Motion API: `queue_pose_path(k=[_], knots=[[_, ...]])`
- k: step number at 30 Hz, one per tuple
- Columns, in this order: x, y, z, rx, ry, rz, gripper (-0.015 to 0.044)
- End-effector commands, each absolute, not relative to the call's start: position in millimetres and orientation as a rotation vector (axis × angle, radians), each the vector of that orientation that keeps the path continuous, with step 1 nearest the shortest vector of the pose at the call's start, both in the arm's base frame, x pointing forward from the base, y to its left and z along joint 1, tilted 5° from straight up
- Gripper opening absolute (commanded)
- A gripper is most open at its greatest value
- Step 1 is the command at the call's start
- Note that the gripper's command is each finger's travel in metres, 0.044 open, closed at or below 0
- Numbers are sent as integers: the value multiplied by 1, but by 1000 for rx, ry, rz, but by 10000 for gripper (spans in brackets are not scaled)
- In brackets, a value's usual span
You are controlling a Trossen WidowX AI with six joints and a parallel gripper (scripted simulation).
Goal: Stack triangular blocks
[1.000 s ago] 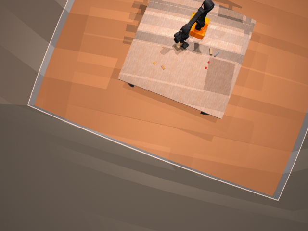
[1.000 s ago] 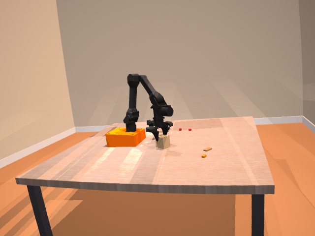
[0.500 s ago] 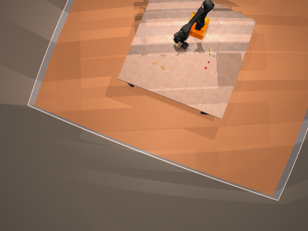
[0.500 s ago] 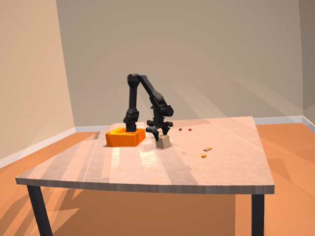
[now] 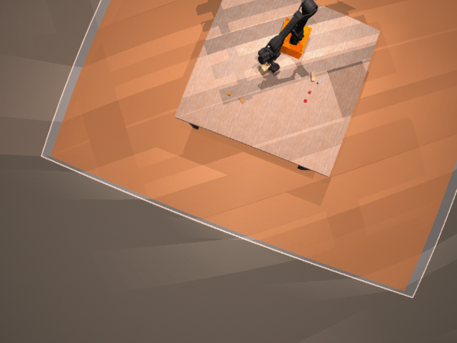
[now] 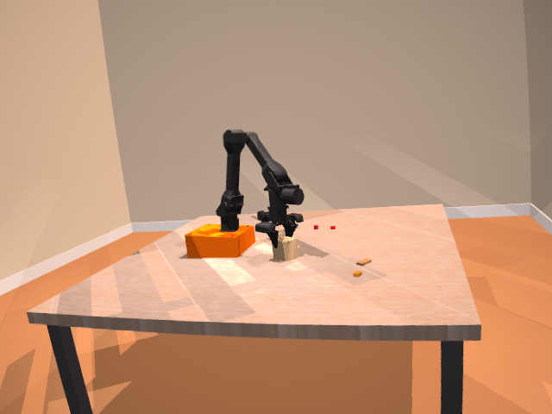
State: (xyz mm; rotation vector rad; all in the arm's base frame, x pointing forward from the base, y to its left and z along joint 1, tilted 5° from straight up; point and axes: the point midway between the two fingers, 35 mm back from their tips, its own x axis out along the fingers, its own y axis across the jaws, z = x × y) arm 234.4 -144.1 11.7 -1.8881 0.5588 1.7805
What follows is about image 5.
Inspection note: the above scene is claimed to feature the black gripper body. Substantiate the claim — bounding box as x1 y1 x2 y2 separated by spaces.
258 47 280 73

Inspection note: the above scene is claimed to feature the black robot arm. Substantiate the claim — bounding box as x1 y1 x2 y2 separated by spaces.
258 0 318 65

